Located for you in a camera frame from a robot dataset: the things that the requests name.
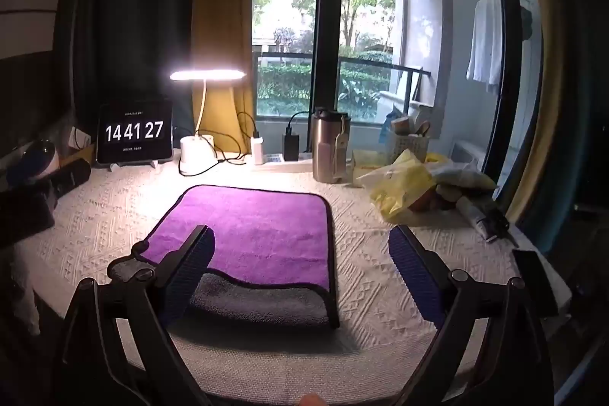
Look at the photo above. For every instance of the purple and grey towel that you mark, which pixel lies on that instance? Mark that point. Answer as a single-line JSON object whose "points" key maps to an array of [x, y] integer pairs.
{"points": [[257, 235]]}

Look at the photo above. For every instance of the black remote control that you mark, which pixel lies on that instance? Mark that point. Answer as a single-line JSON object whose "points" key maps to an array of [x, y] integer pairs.
{"points": [[71, 178]]}

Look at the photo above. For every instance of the yellow curtain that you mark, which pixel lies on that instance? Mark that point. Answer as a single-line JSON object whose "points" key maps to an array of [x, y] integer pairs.
{"points": [[221, 20]]}

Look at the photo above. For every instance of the stainless steel tumbler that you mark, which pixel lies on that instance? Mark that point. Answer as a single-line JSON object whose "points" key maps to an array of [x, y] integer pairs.
{"points": [[328, 147]]}

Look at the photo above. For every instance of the white desk lamp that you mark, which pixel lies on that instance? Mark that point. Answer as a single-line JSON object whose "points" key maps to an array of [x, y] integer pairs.
{"points": [[200, 149]]}

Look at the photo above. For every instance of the blue and white round object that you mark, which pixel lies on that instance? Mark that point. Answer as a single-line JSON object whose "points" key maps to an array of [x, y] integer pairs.
{"points": [[35, 158]]}

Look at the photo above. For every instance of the black box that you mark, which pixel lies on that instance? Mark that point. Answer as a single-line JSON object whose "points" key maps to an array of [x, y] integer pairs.
{"points": [[24, 208]]}

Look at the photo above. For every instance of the dark curtain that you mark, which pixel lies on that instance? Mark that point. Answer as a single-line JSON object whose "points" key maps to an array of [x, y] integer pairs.
{"points": [[128, 16]]}

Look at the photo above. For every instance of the white tube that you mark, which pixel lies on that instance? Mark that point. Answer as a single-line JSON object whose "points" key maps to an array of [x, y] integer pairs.
{"points": [[476, 218]]}

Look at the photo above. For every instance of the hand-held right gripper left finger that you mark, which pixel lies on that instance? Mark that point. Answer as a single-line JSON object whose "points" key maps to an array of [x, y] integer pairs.
{"points": [[190, 265]]}

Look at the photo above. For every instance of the white charger plug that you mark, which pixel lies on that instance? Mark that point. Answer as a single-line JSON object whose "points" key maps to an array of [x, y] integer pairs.
{"points": [[257, 149]]}

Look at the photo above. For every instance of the black power adapter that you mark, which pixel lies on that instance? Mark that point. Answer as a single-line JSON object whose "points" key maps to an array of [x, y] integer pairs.
{"points": [[291, 145]]}

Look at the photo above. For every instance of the white textured tablecloth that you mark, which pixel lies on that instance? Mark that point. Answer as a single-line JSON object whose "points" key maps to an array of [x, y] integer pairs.
{"points": [[371, 292]]}

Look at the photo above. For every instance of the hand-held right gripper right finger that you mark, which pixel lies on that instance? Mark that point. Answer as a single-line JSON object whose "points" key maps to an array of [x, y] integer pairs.
{"points": [[415, 277]]}

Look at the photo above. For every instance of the white power strip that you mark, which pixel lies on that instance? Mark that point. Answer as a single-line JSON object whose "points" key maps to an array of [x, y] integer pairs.
{"points": [[285, 163]]}

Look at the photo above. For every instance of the black flat device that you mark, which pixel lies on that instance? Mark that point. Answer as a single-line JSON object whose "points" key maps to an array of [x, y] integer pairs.
{"points": [[535, 280]]}

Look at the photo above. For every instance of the tablet clock display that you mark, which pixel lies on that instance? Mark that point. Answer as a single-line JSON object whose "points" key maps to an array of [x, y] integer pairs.
{"points": [[134, 131]]}

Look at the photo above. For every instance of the hanging white shirt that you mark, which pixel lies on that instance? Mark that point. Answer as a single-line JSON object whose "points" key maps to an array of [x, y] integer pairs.
{"points": [[484, 39]]}

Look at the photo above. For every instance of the white mesh basket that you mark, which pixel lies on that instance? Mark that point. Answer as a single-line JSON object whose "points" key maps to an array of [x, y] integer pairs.
{"points": [[404, 144]]}

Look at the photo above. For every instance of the yellow plastic bag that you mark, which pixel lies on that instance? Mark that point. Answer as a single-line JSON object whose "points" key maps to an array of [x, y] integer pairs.
{"points": [[399, 187]]}

